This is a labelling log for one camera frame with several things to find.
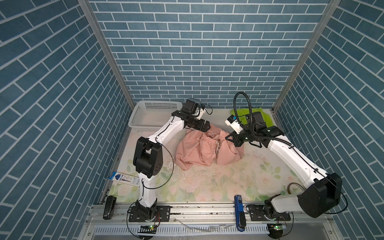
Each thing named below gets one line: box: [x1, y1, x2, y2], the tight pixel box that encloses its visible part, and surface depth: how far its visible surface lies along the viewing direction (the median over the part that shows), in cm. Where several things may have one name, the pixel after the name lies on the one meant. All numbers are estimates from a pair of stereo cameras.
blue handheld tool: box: [234, 195, 247, 232], surface depth 75 cm
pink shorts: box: [175, 124, 245, 170], surface depth 91 cm
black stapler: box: [103, 195, 117, 220], surface depth 75 cm
